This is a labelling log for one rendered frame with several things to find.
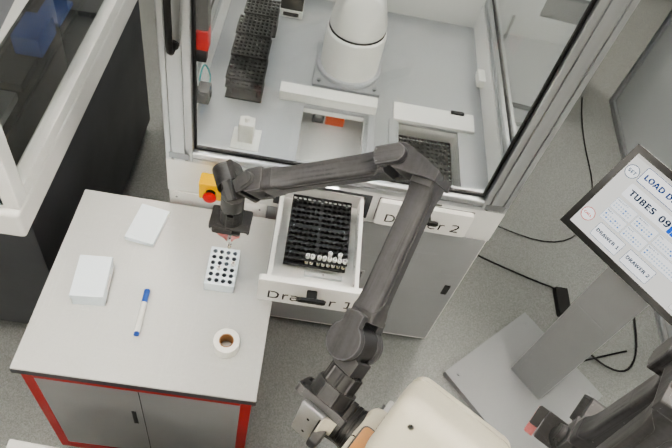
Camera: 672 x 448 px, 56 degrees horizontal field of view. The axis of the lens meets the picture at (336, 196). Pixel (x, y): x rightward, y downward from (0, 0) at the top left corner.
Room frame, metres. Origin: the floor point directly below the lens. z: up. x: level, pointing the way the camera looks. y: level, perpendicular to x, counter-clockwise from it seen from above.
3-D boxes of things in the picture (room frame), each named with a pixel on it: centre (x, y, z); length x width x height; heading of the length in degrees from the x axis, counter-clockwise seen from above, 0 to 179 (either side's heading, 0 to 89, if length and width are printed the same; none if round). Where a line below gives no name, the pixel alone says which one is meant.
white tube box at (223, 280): (0.91, 0.26, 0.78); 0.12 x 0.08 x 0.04; 8
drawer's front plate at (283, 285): (0.86, 0.00, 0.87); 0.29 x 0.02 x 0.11; 97
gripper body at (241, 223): (0.89, 0.24, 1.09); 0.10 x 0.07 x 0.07; 96
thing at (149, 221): (1.00, 0.52, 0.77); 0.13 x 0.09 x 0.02; 179
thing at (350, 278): (1.07, 0.02, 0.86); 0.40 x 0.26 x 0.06; 7
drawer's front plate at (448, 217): (1.21, -0.28, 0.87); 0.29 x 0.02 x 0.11; 97
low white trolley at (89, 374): (0.83, 0.41, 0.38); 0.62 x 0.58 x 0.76; 97
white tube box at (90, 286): (0.77, 0.58, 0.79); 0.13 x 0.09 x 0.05; 13
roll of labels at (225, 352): (0.70, 0.18, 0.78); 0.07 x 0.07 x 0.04
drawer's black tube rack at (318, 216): (1.06, 0.02, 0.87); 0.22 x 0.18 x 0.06; 7
